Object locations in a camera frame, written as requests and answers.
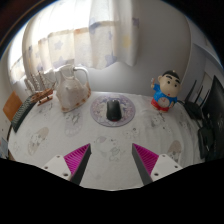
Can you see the white ceramic pitcher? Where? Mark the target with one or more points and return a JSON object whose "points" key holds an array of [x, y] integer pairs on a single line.
{"points": [[71, 91]]}

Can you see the black box device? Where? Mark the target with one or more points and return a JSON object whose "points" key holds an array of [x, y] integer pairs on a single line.
{"points": [[205, 141]]}

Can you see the white star-print curtain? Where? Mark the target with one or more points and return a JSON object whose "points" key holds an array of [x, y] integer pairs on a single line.
{"points": [[93, 36]]}

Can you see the black computer mouse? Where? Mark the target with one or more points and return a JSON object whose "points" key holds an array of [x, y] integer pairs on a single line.
{"points": [[113, 110]]}

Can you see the white printed tablecloth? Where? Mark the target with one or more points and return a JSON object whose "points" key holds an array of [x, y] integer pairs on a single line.
{"points": [[66, 133]]}

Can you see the black monitor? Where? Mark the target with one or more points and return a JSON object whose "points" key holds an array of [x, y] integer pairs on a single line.
{"points": [[216, 110]]}

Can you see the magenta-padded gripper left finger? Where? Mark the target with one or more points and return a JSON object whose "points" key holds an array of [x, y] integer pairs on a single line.
{"points": [[77, 158]]}

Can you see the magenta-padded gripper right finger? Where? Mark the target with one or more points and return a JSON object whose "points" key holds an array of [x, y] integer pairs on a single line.
{"points": [[146, 159]]}

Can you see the black router with antennas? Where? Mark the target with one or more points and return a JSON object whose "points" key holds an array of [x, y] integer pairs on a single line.
{"points": [[194, 108]]}

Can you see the orange wooden chair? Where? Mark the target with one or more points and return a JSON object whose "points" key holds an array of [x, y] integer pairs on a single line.
{"points": [[12, 106]]}

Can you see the cartoon boy figurine clock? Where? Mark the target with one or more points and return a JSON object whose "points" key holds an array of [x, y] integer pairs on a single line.
{"points": [[165, 93]]}

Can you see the wooden model sailing ship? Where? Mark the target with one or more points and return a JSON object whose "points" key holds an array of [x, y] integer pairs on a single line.
{"points": [[43, 93]]}

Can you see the white shelf unit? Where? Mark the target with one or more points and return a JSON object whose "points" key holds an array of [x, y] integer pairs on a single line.
{"points": [[203, 56]]}

